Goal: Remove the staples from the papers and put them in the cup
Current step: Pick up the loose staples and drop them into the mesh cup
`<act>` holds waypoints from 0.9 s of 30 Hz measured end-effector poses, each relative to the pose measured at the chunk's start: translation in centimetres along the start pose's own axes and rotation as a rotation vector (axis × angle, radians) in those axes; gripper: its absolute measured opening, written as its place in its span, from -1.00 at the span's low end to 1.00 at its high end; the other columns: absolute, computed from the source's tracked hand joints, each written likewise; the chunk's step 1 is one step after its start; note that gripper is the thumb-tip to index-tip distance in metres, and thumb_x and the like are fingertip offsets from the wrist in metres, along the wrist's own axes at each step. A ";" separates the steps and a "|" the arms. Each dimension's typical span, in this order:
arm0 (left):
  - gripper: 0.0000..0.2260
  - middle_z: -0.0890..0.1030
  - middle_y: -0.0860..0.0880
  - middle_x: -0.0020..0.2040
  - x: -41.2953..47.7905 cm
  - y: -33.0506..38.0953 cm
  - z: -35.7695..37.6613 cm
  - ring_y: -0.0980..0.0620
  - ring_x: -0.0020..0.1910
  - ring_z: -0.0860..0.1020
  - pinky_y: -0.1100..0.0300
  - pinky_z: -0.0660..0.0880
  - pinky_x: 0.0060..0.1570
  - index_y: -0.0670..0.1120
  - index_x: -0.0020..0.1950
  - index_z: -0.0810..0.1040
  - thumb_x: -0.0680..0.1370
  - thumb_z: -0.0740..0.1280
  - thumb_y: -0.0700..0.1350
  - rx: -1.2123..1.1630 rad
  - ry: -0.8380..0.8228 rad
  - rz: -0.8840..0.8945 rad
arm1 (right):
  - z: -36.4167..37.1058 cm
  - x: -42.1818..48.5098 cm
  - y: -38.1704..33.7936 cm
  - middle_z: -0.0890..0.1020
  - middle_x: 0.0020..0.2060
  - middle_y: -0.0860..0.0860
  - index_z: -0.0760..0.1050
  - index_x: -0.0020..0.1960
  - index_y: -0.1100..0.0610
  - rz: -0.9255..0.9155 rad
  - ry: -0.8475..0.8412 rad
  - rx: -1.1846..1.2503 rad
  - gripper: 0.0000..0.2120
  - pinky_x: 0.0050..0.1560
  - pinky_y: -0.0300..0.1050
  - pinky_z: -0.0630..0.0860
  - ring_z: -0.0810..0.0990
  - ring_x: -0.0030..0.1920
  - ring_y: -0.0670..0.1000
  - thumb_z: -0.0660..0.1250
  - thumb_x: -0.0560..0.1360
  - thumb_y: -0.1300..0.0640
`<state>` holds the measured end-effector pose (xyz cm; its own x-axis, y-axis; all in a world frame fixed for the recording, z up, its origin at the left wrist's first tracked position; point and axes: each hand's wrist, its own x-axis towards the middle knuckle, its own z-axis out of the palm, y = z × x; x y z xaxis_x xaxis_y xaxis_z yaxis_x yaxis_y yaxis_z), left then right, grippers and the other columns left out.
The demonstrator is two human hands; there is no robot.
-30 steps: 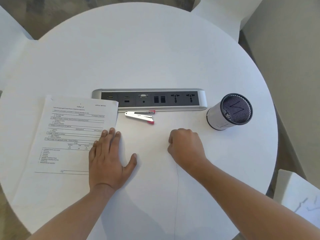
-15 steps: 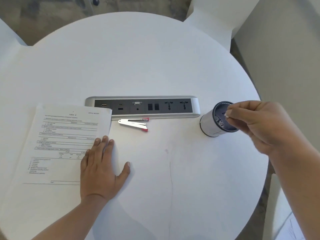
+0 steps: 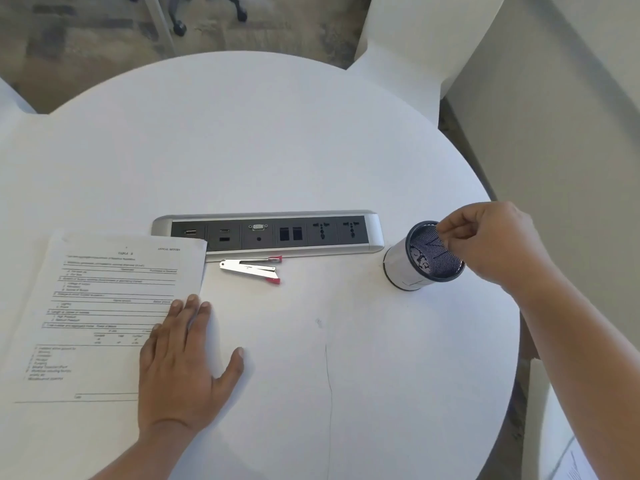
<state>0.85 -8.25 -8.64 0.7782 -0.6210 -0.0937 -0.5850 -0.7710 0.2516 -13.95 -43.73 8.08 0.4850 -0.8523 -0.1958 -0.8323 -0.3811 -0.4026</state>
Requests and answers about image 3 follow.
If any white wrapped mesh pen holder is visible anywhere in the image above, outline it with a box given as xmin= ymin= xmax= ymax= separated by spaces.
xmin=383 ymin=220 xmax=466 ymax=293

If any white plastic chair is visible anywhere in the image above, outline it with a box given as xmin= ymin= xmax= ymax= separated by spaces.
xmin=519 ymin=357 xmax=601 ymax=480
xmin=345 ymin=0 xmax=509 ymax=129
xmin=0 ymin=77 xmax=39 ymax=141

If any person's right hand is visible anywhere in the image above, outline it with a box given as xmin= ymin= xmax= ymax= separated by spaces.
xmin=436 ymin=200 xmax=559 ymax=298

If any person's left hand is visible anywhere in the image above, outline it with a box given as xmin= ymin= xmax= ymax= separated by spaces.
xmin=137 ymin=294 xmax=245 ymax=435

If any printed paper stack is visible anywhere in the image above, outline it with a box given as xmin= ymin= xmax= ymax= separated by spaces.
xmin=0 ymin=229 xmax=209 ymax=480

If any black swivel office chair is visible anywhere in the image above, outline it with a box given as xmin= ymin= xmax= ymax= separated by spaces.
xmin=125 ymin=0 xmax=249 ymax=37

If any long white table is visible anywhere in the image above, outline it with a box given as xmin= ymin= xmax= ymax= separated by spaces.
xmin=142 ymin=0 xmax=177 ymax=58

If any silver table power socket strip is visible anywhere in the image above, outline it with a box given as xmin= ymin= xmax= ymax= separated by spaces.
xmin=151 ymin=210 xmax=387 ymax=258

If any silver stapler with pink ends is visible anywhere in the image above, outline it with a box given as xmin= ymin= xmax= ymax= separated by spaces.
xmin=219 ymin=255 xmax=285 ymax=286

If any person's right forearm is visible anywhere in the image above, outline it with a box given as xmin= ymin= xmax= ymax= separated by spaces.
xmin=515 ymin=272 xmax=640 ymax=480

